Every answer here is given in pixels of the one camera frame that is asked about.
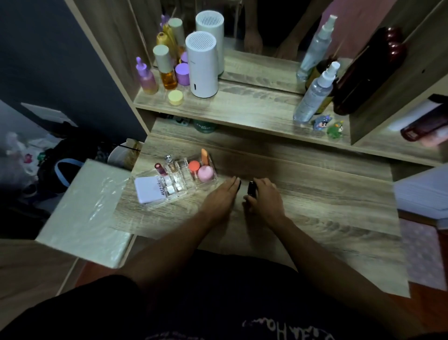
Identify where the person's right hand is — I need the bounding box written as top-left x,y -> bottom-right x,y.
243,177 -> 287,229

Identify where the person's left hand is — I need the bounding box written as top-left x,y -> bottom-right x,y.
199,176 -> 242,226

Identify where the person's left forearm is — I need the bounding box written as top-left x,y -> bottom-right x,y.
117,212 -> 219,291

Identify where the person's right forearm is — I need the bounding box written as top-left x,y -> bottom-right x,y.
271,215 -> 429,340

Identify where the clear acrylic cosmetic organizer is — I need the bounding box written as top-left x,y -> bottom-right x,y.
134,154 -> 220,208

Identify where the wooden vanity table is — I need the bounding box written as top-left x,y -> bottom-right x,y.
65,0 -> 448,299

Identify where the green round tub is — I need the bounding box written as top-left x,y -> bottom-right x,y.
193,120 -> 218,134

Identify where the white square compact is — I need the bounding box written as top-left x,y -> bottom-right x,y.
134,175 -> 167,205

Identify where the blue cartoon figurine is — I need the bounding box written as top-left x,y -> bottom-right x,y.
312,114 -> 333,132

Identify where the white bucket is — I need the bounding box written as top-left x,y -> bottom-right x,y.
107,138 -> 144,172

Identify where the person's black shirt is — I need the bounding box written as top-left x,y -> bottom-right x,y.
0,249 -> 448,340

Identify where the green cartoon figurine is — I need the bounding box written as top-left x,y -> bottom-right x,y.
327,121 -> 346,140

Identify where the purple cosmetic jar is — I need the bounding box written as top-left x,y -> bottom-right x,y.
175,63 -> 190,87

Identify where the white cylindrical humidifier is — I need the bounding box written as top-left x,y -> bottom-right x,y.
185,31 -> 220,99

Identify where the clear spray bottle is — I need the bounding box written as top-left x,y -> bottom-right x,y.
293,61 -> 341,123

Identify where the amber bottle with beige cap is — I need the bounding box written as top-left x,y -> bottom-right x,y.
153,44 -> 179,91

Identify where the purple dropper bottle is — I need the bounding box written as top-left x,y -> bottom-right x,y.
135,57 -> 159,95

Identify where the white plastic-wrapped box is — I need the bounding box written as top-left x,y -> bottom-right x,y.
35,159 -> 136,270

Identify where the mirror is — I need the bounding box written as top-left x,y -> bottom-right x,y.
128,0 -> 399,95

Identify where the white storage box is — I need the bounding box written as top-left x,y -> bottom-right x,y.
393,164 -> 448,220

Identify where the dark red bottle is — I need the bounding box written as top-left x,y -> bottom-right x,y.
332,27 -> 409,116

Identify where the dark red tube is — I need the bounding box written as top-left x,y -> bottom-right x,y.
400,103 -> 448,142

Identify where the pink tube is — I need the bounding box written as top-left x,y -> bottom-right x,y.
419,125 -> 448,148

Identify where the clear plastic bags pile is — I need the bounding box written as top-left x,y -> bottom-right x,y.
0,130 -> 62,190

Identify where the black bag with blue handle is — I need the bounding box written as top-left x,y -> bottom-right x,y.
36,136 -> 118,198

